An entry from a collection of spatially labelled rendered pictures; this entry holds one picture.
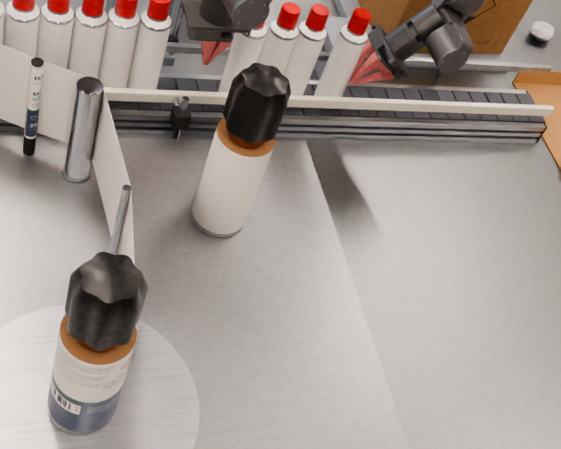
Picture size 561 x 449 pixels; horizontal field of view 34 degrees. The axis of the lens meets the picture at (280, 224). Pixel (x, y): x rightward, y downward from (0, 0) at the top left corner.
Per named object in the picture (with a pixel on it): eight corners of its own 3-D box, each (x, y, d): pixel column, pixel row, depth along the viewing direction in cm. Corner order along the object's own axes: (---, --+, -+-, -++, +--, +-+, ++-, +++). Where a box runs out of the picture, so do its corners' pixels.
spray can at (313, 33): (277, 106, 166) (310, 18, 151) (271, 86, 169) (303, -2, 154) (304, 107, 168) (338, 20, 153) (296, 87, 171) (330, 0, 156)
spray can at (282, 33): (249, 106, 164) (280, 16, 149) (244, 85, 167) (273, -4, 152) (277, 107, 166) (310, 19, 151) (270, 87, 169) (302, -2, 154)
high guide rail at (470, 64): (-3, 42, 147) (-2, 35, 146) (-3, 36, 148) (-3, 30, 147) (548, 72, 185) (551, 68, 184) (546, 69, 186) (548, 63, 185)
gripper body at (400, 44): (386, 64, 161) (420, 39, 158) (368, 28, 167) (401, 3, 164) (402, 82, 165) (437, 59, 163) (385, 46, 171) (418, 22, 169)
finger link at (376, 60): (345, 82, 164) (387, 52, 161) (333, 56, 169) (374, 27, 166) (363, 101, 169) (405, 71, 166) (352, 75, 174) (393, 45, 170)
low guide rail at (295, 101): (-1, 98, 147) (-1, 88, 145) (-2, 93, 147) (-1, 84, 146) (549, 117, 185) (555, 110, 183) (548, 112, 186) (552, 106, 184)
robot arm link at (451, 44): (479, -13, 162) (451, -29, 156) (508, 33, 156) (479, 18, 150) (431, 34, 168) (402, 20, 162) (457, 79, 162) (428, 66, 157)
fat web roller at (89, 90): (62, 183, 141) (75, 95, 127) (60, 161, 144) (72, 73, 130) (93, 183, 143) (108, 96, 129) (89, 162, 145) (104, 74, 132)
